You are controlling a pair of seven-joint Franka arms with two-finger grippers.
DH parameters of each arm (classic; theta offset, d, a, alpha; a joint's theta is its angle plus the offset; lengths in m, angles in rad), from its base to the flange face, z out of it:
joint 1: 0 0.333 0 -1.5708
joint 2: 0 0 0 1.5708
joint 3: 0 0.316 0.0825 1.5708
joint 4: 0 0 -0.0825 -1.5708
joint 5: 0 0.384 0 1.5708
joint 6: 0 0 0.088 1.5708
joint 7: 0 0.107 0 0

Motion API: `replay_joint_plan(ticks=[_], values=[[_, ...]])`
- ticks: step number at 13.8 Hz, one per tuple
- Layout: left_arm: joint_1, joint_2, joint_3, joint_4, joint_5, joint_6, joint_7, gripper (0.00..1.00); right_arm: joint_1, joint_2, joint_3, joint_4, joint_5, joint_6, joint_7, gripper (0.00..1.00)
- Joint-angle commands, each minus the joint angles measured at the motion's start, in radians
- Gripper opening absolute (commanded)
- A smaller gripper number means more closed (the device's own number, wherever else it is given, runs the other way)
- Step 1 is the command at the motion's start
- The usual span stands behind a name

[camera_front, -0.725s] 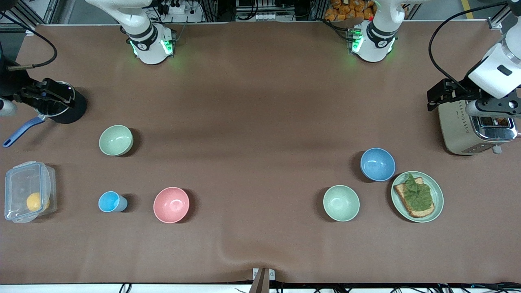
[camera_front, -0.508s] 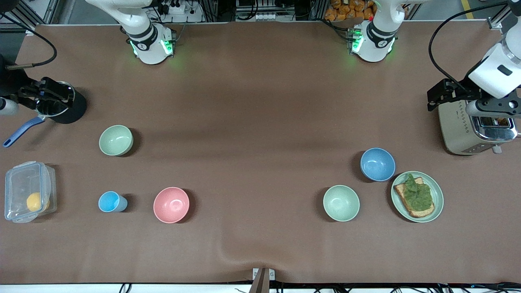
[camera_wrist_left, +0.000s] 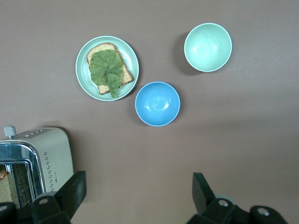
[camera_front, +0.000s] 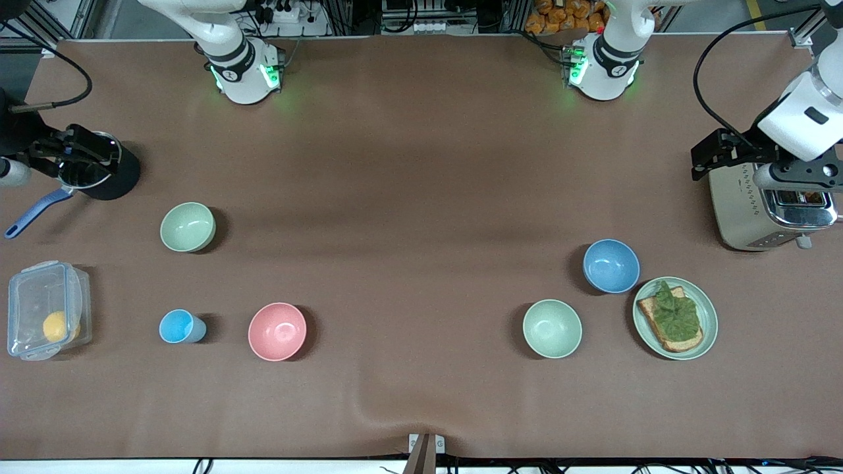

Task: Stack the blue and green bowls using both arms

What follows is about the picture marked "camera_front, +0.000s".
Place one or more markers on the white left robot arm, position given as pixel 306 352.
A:
pixel 609 66

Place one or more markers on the light green plate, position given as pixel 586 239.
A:
pixel 708 309

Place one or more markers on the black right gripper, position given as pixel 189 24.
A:
pixel 20 135

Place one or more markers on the orange snack bag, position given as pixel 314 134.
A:
pixel 546 16

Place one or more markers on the light green bowl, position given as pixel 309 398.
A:
pixel 188 227
pixel 552 328

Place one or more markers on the blue cup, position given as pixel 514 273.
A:
pixel 176 326

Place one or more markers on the clear plastic lidded container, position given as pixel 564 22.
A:
pixel 33 296

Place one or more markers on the white power strip with plugs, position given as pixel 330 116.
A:
pixel 290 13

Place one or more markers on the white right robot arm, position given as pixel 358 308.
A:
pixel 240 72

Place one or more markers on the yellow round fruit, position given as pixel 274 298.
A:
pixel 58 327

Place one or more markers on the green lettuce leaf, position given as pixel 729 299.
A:
pixel 678 313

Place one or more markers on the glass lid with blue knob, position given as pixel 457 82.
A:
pixel 89 180

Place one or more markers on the brown table cover cloth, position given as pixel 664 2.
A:
pixel 421 263

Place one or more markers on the pink bowl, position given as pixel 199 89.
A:
pixel 277 331

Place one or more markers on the aluminium frame profile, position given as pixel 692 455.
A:
pixel 803 37
pixel 59 27

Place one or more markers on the metal mount bracket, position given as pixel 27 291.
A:
pixel 416 444

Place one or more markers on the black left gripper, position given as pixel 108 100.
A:
pixel 753 151

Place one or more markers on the toast slice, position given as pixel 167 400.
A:
pixel 649 313

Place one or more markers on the blue bowl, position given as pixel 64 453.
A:
pixel 611 266

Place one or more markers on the beige chrome toaster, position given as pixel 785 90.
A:
pixel 737 210

